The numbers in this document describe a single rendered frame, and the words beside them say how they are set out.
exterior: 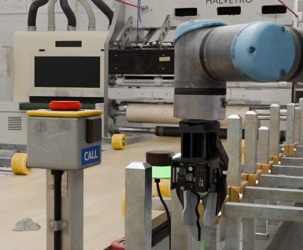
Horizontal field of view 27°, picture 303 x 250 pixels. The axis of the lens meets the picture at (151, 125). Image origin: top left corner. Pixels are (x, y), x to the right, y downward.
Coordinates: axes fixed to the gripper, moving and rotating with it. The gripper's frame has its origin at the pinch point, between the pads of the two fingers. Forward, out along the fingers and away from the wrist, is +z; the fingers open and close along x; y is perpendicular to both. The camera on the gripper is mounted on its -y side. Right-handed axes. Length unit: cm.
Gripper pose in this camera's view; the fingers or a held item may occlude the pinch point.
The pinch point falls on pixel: (200, 232)
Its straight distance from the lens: 112.8
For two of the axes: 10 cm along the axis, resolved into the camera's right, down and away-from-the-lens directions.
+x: 9.4, 0.3, -3.3
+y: -3.3, 0.6, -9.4
